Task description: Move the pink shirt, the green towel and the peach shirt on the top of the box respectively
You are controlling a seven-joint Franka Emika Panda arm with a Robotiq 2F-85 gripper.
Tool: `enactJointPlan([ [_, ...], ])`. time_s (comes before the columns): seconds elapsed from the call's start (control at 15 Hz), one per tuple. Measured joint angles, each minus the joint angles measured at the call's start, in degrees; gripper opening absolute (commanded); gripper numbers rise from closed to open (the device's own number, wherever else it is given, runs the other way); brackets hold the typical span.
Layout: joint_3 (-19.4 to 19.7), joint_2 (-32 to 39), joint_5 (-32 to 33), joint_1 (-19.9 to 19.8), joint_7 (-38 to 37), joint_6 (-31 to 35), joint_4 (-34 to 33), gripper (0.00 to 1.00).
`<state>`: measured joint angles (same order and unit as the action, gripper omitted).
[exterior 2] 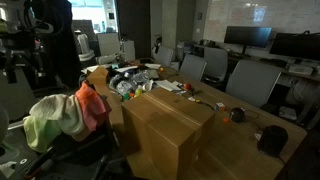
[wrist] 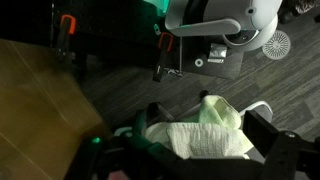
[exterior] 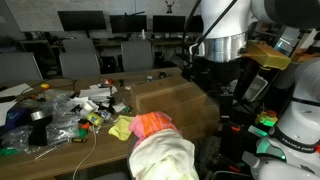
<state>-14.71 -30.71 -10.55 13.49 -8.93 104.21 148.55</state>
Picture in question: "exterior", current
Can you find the yellow can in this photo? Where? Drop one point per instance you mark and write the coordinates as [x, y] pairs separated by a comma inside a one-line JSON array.
[[95, 119]]

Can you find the small colourful cube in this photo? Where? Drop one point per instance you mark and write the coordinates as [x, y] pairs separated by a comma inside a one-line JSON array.
[[149, 78]]

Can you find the pink shirt orange print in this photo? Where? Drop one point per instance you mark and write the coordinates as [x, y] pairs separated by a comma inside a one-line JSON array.
[[151, 123]]

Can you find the small yellow ball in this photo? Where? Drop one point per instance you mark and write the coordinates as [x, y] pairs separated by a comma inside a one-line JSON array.
[[45, 86]]

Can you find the black round device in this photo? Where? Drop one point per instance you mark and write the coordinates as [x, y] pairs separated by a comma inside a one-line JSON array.
[[162, 75]]

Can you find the large cardboard box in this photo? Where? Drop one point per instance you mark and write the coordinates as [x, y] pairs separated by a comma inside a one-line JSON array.
[[176, 100]]

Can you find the white and green towel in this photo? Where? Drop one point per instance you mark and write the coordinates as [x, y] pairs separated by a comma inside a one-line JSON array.
[[163, 156]]

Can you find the grey office chair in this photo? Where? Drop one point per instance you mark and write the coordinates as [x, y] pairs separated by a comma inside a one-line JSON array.
[[18, 66], [79, 65], [136, 55], [79, 45]]

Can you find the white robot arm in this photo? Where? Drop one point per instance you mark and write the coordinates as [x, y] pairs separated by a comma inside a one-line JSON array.
[[226, 20]]

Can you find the white paper stack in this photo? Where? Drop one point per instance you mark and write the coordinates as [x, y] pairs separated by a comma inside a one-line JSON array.
[[96, 92]]

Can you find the green red plastic object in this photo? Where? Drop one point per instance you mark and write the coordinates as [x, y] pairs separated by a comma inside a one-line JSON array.
[[266, 119]]

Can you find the white cup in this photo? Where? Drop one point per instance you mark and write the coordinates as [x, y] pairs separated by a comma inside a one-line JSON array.
[[88, 107]]

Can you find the yellow cloth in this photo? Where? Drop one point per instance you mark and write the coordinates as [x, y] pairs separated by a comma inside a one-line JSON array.
[[121, 128]]

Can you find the white paper sheet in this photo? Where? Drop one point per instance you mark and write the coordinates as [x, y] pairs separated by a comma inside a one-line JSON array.
[[15, 90]]

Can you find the black computer monitor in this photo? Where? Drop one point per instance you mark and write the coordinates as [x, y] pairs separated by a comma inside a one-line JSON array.
[[168, 23], [196, 23], [81, 20], [128, 24]]

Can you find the small green toy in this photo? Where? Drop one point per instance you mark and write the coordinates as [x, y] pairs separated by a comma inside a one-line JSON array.
[[82, 132]]

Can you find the clear plastic bag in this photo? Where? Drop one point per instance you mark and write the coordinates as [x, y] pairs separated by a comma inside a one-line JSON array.
[[60, 123]]

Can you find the yellow wrist camera mount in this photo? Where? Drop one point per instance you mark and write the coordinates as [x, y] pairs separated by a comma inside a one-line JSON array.
[[266, 55]]

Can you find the orange ball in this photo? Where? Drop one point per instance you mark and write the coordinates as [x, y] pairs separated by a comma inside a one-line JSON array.
[[109, 82]]

